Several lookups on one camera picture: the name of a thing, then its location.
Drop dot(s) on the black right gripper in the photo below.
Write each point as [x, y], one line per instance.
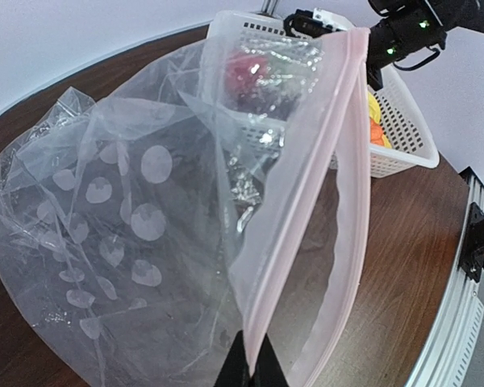
[392, 40]

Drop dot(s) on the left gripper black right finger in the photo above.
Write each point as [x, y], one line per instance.
[268, 371]

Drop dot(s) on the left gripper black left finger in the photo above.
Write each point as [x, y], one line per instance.
[235, 370]

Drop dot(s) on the red toy bell pepper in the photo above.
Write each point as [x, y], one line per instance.
[242, 80]

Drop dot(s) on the clear zip top bag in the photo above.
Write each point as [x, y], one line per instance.
[140, 233]

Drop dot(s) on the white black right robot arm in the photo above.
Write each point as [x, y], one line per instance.
[448, 14]

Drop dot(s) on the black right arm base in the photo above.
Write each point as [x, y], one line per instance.
[471, 258]

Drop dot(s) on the yellow toy pepper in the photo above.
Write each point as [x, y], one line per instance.
[374, 108]

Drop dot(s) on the orange toy pumpkin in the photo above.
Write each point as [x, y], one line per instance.
[378, 136]

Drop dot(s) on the white perforated plastic basket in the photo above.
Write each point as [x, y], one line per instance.
[401, 119]

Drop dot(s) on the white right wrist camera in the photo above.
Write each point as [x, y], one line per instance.
[305, 24]

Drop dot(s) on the right aluminium frame post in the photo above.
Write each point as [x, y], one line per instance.
[269, 7]

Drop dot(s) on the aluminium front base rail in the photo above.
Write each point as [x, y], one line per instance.
[447, 353]

